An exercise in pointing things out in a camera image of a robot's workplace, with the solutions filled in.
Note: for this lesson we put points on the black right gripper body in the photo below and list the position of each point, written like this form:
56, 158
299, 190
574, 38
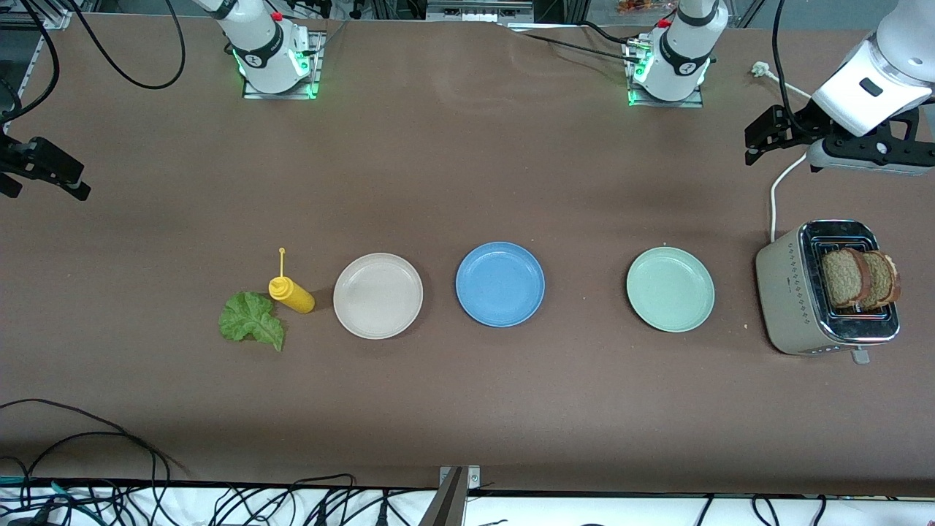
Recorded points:
16, 158

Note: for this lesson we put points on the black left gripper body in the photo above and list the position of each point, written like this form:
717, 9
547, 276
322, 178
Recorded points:
802, 119

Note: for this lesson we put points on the brown bread slice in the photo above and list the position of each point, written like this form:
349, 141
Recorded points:
885, 281
844, 277

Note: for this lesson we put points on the green lettuce leaf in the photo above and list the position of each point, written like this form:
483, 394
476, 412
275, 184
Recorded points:
248, 318

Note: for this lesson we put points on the yellow squeeze bottle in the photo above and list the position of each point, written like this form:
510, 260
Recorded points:
292, 294

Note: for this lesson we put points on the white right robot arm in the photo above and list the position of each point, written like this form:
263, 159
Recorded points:
263, 44

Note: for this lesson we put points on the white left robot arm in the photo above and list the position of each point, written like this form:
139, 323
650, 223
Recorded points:
683, 51

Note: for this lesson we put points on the light green plate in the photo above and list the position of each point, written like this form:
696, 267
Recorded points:
670, 289

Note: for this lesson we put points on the blue plate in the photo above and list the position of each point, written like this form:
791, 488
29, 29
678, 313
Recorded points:
500, 285

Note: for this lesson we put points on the beige plate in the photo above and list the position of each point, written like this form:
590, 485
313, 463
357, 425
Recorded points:
378, 296

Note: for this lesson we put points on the beige chrome-topped toaster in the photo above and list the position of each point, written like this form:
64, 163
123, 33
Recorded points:
785, 292

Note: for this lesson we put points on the colourful snack bag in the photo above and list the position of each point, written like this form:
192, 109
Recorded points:
643, 6

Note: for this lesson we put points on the grey metal pole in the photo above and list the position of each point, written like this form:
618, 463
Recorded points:
445, 504

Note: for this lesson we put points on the aluminium frame rail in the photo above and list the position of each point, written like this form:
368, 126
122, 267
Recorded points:
62, 18

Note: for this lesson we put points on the grey metal equipment frame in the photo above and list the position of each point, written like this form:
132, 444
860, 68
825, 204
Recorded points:
478, 11

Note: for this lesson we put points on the small metal clamp bracket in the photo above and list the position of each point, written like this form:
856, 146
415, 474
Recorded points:
473, 478

